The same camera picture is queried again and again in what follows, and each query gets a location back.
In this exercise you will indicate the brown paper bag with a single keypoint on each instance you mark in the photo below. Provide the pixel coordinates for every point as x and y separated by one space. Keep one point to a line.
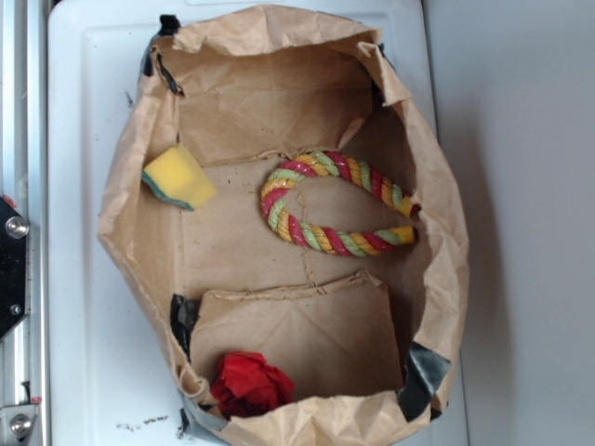
335 246

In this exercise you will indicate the yellow green sponge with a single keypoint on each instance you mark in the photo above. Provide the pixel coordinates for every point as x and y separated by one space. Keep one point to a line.
175 177

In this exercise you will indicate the crumpled red cloth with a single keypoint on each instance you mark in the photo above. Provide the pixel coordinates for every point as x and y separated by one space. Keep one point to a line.
246 385

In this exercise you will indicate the white plastic tray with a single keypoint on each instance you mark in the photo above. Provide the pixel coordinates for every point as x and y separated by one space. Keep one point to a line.
109 382

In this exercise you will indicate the black metal bracket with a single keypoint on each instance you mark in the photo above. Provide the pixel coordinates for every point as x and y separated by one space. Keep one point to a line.
14 267

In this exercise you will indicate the aluminium frame rail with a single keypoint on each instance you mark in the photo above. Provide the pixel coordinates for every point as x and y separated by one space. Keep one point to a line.
24 357

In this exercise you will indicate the silver corner bracket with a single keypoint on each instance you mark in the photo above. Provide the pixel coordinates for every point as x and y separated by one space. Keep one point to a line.
20 425

